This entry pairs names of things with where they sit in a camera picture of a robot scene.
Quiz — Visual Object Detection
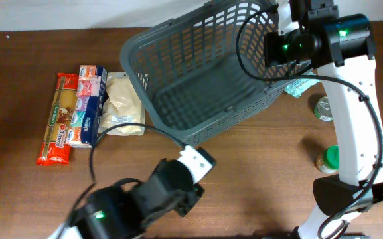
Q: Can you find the right black cable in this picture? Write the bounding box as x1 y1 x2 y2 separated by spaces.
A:
235 6 383 239

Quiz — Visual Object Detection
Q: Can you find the blue Kleenex tissue multipack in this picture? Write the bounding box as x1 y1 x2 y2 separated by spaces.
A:
66 65 108 148

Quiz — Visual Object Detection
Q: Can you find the mint green wipes packet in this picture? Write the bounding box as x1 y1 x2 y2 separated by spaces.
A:
284 79 319 98

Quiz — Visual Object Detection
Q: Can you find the silver tin can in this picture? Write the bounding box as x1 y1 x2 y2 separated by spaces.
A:
314 96 333 122

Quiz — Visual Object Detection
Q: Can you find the black cable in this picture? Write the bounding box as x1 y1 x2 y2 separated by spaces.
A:
235 6 383 239
64 123 189 233

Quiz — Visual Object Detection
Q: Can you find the grey plastic basket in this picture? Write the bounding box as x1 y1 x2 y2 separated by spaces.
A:
120 1 308 145

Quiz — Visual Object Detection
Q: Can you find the green lid jar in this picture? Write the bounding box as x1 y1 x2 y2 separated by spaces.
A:
315 145 339 174

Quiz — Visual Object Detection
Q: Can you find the left black cable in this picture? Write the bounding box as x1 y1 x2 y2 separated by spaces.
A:
64 123 189 233

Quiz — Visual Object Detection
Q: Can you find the red spaghetti pasta packet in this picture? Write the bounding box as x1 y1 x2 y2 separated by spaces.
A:
37 73 79 165

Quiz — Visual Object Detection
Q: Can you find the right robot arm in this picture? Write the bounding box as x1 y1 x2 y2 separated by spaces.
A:
264 1 383 238

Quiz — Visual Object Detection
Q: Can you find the beige grain pouch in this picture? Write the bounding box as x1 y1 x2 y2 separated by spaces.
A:
98 72 145 133

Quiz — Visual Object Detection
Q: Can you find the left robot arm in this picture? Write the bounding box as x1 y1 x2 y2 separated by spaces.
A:
50 159 213 238

